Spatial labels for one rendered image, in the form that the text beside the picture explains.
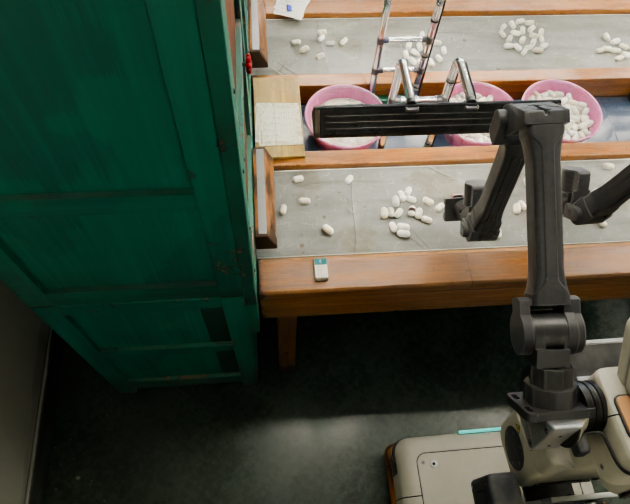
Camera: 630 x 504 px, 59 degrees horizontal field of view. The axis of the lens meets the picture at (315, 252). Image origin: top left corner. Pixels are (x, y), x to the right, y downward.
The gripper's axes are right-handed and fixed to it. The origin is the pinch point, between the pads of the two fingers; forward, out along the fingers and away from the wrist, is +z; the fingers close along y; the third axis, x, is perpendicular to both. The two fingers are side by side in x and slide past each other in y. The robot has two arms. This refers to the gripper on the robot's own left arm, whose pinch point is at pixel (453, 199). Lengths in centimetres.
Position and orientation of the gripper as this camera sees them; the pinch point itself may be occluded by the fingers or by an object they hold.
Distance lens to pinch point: 162.5
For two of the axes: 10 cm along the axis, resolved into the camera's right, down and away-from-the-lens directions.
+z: -0.8, -3.9, 9.2
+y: -10.0, 0.6, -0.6
